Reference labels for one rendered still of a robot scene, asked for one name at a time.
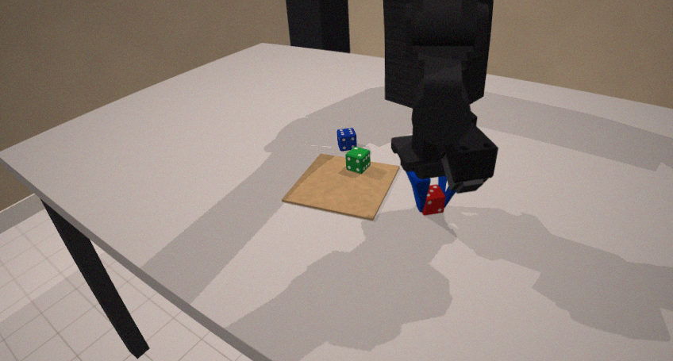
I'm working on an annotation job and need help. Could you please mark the tan flat mat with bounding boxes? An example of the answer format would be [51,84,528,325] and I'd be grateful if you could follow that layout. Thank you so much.
[282,154,400,221]

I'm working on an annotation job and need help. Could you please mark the blue die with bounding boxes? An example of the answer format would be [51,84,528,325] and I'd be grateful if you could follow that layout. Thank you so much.
[337,128,357,151]

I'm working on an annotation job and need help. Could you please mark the green dice with white pips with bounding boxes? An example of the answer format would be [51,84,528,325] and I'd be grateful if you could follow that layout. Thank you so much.
[345,147,371,174]

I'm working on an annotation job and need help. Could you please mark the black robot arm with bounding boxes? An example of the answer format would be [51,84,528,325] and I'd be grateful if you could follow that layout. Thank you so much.
[406,0,498,194]

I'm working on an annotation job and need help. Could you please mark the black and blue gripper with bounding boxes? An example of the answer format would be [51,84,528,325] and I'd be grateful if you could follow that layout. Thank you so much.
[391,135,456,212]

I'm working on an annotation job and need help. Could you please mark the red die with white pips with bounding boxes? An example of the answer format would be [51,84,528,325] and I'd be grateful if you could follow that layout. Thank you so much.
[422,184,445,216]

